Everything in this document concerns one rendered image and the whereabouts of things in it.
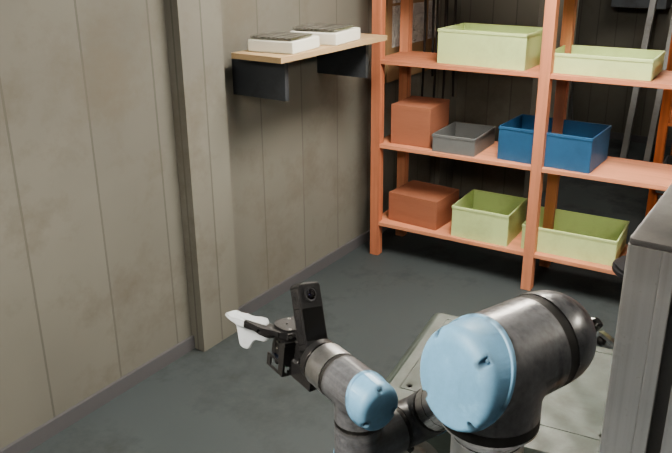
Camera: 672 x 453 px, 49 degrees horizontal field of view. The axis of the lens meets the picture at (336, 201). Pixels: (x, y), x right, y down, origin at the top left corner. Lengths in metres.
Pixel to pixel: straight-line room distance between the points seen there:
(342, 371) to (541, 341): 0.38
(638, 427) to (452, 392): 0.33
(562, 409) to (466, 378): 0.89
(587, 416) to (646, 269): 1.21
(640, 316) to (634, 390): 0.05
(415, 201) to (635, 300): 4.72
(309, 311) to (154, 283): 2.82
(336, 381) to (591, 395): 0.78
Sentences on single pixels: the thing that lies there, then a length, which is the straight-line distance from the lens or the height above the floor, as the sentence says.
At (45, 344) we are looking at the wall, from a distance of 3.66.
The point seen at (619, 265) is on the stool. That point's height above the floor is 0.62.
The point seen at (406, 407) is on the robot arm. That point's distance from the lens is 1.22.
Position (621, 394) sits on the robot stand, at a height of 1.92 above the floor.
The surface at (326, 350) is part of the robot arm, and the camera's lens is 1.17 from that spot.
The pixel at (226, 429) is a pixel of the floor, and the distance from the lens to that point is 3.70.
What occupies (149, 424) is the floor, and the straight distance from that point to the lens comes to 3.80.
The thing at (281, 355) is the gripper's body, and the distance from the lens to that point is 1.25.
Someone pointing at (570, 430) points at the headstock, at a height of 1.25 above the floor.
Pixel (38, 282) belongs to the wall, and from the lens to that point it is 3.53.
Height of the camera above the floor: 2.21
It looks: 20 degrees down
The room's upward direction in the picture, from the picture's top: straight up
